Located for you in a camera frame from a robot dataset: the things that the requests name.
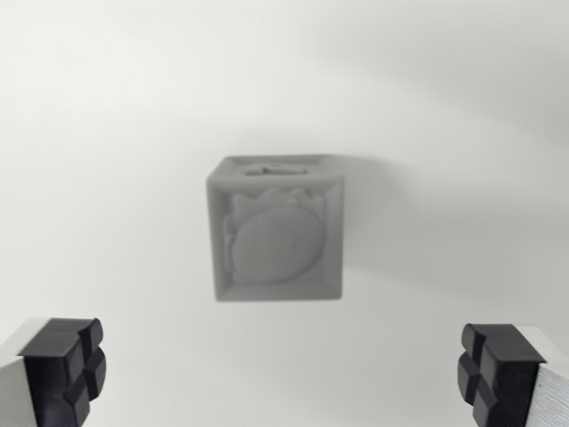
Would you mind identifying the black-padded silver gripper right finger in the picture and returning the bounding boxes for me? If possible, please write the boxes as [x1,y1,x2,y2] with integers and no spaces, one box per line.
[456,323,569,427]

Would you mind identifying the black-padded silver gripper left finger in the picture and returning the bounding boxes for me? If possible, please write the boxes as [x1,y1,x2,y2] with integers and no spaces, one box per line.
[0,317,108,427]

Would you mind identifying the grey embossed toy cube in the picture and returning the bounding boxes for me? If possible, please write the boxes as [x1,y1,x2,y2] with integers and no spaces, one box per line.
[204,153,346,304]

